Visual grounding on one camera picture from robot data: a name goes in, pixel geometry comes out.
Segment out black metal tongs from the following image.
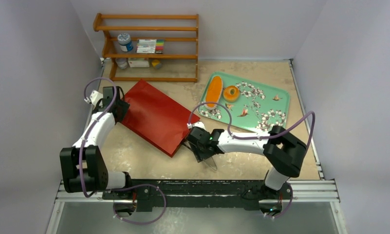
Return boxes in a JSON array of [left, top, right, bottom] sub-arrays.
[[181, 143, 218, 171]]

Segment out red paper bag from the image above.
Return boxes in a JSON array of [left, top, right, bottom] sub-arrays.
[[122, 80, 200, 157]]

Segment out fake bread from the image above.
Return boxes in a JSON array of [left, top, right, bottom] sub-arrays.
[[205, 76, 223, 110]]

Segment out fake orange doughnut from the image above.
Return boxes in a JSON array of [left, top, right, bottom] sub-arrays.
[[223, 85, 240, 102]]

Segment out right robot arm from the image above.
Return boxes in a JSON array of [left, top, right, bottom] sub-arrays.
[[186, 125, 308, 198]]

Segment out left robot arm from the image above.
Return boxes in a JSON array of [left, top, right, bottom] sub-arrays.
[[59, 86, 133, 199]]

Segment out small clear jar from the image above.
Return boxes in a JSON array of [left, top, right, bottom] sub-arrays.
[[115, 58, 129, 69]]

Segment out white small box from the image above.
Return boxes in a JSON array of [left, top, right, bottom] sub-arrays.
[[128, 58, 150, 68]]

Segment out yellow green cube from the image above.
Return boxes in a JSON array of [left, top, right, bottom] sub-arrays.
[[151, 59, 162, 69]]

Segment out pack of coloured markers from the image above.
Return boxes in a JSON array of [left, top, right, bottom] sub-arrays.
[[136, 39, 165, 54]]

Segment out blue lidded jar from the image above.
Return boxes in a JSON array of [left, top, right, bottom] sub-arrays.
[[117, 33, 133, 52]]

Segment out wooden shelf rack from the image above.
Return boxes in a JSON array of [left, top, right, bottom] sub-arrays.
[[93, 13, 199, 82]]

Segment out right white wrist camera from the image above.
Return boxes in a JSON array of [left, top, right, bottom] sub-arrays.
[[186, 121, 205, 130]]

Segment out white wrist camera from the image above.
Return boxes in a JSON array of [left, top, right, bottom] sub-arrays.
[[84, 90, 103, 107], [186, 121, 205, 130]]

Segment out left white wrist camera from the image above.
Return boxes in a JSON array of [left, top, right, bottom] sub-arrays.
[[84, 90, 103, 107]]

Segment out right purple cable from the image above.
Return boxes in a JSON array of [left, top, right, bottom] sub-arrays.
[[187, 102, 316, 220]]

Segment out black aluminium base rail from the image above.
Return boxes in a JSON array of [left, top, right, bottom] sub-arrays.
[[56, 179, 339, 215]]

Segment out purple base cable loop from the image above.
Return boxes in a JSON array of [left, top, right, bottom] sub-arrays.
[[113, 184, 167, 226]]

